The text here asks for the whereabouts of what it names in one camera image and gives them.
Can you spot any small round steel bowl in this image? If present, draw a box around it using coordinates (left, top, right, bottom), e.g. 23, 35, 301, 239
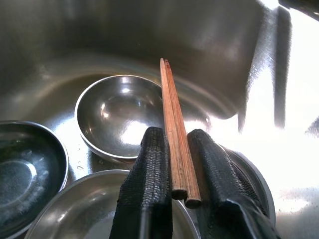
74, 74, 167, 161

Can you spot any large wide steel plate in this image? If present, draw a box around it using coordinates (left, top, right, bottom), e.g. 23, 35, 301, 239
219, 143, 277, 225

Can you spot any stainless steel sink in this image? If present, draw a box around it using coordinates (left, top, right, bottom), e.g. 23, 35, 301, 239
0, 0, 319, 239

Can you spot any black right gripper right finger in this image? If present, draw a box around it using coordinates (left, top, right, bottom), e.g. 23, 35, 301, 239
186, 128, 282, 239

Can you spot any flat-bottomed scratched steel bowl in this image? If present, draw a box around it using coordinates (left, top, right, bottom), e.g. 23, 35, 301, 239
0, 120, 70, 237

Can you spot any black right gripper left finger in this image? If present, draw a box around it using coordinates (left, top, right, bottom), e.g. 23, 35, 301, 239
109, 126, 173, 239

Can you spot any brown wooden chopstick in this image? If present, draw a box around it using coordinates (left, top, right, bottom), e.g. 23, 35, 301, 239
159, 57, 188, 200
163, 59, 202, 209

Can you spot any deep rimmed steel plate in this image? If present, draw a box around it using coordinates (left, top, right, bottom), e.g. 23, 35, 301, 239
23, 169, 200, 239

